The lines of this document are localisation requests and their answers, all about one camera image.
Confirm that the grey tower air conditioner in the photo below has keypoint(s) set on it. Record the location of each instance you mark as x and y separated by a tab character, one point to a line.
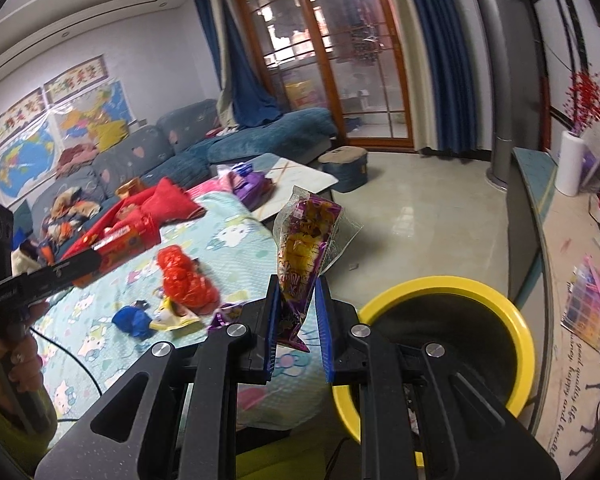
500	85

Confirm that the red snack packet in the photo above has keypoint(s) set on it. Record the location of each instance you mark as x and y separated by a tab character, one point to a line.
124	245

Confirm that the framed calligraphy wall picture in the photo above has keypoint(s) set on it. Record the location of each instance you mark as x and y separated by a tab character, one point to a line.
74	79
17	117

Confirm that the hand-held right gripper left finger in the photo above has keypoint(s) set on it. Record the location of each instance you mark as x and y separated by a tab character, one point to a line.
275	330

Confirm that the purple bag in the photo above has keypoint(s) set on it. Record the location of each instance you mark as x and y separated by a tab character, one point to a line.
250	185

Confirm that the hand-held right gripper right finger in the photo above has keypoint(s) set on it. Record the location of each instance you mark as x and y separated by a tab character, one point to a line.
325	330

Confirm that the purple yellow snack packet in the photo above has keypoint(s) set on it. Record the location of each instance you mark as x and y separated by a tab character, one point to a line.
300	250

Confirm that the gold gift bag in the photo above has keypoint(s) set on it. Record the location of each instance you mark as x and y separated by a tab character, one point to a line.
129	187

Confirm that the clear bead organiser box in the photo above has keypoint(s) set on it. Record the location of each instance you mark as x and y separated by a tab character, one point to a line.
585	305

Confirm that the blue wrapper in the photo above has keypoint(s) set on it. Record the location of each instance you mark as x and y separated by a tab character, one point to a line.
132	321

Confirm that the red berry branches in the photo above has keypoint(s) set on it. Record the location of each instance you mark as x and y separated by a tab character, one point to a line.
592	100

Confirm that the blue curtain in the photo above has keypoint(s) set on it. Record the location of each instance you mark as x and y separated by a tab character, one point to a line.
445	60
250	85

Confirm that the yellow white wrapper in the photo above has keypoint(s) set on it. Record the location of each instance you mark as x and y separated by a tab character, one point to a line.
172	317

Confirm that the beige curtain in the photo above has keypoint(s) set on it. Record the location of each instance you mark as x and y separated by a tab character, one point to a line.
415	85
227	60

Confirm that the blue world wall map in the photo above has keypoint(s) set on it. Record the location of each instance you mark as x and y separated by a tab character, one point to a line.
24	165

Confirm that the colourful country wall map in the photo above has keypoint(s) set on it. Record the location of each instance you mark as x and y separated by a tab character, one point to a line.
94	110

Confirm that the blue grey sofa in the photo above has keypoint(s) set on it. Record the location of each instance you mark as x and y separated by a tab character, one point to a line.
260	140

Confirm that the wooden framed glass sliding door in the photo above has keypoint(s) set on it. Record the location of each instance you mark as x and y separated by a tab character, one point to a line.
330	60

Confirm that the purple candy wrapper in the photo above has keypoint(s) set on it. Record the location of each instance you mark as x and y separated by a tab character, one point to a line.
224	316

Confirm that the person's left hand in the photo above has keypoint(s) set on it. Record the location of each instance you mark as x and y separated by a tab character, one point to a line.
22	365

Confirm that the red plastic wrapper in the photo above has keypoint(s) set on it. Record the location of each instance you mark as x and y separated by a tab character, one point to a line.
184	280

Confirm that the red quilt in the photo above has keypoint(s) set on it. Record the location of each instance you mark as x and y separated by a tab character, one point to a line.
172	205

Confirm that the pile of clothes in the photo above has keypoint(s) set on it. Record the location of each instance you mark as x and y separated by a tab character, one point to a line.
77	157

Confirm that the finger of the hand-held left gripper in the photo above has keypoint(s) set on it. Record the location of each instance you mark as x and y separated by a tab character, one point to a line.
64	270

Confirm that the colourful patterned cloth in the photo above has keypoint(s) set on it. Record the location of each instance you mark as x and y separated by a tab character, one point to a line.
67	215

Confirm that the white ribbed vase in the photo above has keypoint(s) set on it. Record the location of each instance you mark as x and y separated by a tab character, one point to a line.
571	165

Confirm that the yellow rimmed black trash bin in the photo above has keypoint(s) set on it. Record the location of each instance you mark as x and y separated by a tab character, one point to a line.
480	292

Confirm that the blue storage stool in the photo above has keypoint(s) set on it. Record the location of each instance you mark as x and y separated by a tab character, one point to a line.
344	170

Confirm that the yellow cardboard box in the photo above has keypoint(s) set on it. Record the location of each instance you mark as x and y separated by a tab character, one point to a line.
300	95

